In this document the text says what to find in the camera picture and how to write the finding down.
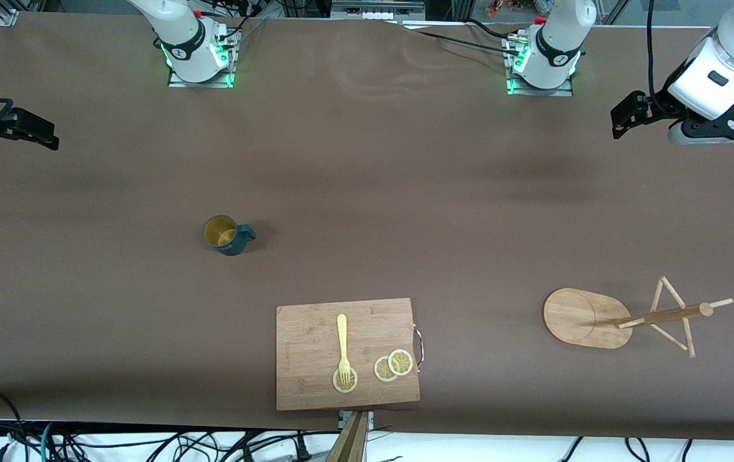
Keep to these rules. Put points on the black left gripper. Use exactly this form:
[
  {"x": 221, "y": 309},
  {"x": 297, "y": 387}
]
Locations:
[{"x": 660, "y": 110}]

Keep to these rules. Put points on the orange object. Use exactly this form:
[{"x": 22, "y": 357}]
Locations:
[{"x": 494, "y": 8}]

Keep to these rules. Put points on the grey power strip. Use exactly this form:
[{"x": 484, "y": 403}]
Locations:
[{"x": 376, "y": 8}]

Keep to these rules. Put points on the yellow plastic fork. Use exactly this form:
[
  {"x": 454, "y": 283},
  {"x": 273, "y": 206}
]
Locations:
[{"x": 342, "y": 337}]

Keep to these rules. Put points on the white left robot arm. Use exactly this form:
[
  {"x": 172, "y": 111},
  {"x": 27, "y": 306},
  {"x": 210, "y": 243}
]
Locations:
[{"x": 559, "y": 38}]

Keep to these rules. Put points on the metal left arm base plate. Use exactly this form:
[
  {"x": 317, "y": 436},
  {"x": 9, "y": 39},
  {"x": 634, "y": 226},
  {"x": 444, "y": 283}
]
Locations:
[{"x": 563, "y": 92}]

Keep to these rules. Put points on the teal mug yellow inside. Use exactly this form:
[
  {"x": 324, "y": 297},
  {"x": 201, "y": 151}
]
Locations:
[{"x": 221, "y": 232}]

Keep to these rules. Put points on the brown bar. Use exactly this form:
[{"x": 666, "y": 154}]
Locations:
[{"x": 349, "y": 443}]

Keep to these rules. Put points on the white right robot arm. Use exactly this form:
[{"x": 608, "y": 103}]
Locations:
[{"x": 181, "y": 32}]

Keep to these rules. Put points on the lemon slice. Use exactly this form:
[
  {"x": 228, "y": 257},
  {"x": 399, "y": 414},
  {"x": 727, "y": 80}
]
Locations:
[
  {"x": 349, "y": 384},
  {"x": 400, "y": 362},
  {"x": 382, "y": 371}
]

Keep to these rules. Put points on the wooden mug rack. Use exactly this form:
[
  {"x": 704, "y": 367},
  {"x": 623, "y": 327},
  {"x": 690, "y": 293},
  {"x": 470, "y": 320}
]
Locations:
[{"x": 582, "y": 317}]

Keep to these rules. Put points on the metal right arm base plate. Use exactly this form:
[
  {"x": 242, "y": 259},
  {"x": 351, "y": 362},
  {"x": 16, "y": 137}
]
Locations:
[{"x": 178, "y": 80}]

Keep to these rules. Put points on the metal bracket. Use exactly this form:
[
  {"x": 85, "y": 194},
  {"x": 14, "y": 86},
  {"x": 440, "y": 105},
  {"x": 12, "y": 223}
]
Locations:
[{"x": 369, "y": 420}]

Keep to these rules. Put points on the bamboo cutting board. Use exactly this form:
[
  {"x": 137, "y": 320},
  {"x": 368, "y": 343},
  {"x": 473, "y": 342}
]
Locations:
[{"x": 309, "y": 346}]

